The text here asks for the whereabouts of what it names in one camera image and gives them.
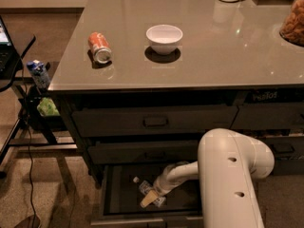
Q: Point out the orange soda can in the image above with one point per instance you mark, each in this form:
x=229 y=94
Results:
x=99 y=48

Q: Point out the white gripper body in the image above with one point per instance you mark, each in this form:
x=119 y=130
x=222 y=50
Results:
x=162 y=185

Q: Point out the white bowl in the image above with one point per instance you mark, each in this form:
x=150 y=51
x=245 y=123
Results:
x=164 y=39

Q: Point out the jar of snacks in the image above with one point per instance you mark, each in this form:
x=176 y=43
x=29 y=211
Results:
x=292 y=29

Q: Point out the middle left drawer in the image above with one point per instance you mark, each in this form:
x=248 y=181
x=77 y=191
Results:
x=127 y=152

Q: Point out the top left drawer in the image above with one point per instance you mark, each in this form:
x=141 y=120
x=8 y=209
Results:
x=101 y=122

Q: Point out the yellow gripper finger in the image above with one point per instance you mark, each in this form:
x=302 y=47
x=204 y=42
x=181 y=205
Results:
x=150 y=197

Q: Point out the green snack bag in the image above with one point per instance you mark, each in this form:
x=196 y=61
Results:
x=47 y=108

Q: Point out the middle right drawer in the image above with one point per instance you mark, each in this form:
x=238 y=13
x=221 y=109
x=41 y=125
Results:
x=286 y=148

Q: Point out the black side table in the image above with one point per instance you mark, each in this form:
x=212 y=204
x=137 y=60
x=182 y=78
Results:
x=19 y=108

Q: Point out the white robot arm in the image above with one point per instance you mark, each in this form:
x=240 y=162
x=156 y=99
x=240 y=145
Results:
x=227 y=165

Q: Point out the bottom right drawer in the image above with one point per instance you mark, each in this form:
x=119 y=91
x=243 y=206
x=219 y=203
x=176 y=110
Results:
x=283 y=168

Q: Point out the clear plastic water bottle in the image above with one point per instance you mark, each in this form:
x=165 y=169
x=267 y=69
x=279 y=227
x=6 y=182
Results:
x=145 y=187

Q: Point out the top right drawer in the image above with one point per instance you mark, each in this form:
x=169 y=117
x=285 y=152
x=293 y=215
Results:
x=269 y=116

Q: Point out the open bottom drawer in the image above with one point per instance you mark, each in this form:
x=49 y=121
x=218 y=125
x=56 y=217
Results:
x=121 y=201

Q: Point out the black laptop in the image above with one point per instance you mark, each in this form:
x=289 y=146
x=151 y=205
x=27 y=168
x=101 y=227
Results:
x=7 y=50

